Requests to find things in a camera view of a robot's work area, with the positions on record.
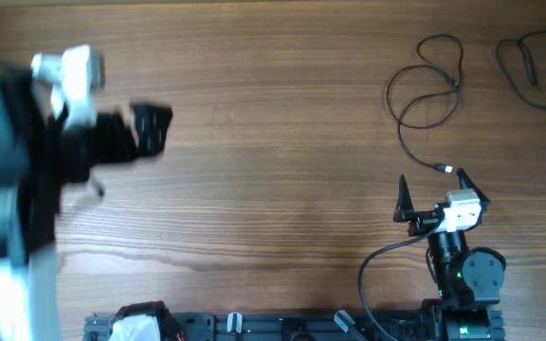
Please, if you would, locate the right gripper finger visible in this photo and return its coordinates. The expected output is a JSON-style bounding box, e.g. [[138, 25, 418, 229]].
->
[[393, 174, 415, 223], [457, 168, 490, 206]]

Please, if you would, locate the thick black cable bundle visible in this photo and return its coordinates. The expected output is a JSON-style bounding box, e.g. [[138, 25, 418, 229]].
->
[[495, 29, 546, 116]]

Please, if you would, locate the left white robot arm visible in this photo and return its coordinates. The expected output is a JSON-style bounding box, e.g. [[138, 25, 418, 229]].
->
[[0, 70, 173, 340]]

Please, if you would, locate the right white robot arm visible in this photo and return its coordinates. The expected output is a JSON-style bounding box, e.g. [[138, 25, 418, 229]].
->
[[393, 169, 507, 341]]

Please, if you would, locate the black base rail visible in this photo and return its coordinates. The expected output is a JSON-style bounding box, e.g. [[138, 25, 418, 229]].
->
[[82, 310, 506, 341]]

